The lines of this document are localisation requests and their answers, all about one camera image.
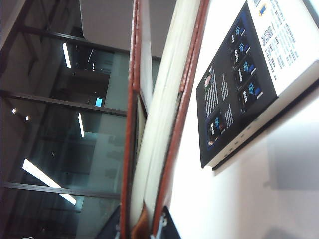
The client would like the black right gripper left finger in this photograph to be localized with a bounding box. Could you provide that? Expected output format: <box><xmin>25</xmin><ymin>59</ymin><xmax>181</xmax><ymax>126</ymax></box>
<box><xmin>96</xmin><ymin>204</ymin><xmax>123</xmax><ymax>239</ymax></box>

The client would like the red leather book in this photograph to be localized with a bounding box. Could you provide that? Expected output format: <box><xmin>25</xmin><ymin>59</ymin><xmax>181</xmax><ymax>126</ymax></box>
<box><xmin>119</xmin><ymin>0</ymin><xmax>210</xmax><ymax>239</ymax></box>

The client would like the dark glass partition wall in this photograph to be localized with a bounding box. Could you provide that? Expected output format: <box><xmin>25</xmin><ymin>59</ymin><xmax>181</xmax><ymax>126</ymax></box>
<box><xmin>0</xmin><ymin>24</ymin><xmax>131</xmax><ymax>239</ymax></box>

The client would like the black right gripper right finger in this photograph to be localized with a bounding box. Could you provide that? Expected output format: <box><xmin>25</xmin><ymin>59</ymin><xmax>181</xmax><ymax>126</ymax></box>
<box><xmin>152</xmin><ymin>205</ymin><xmax>182</xmax><ymax>239</ymax></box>

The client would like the black hardcover book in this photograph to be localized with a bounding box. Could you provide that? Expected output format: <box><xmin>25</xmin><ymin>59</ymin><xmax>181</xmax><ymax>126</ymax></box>
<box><xmin>195</xmin><ymin>0</ymin><xmax>319</xmax><ymax>178</ymax></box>

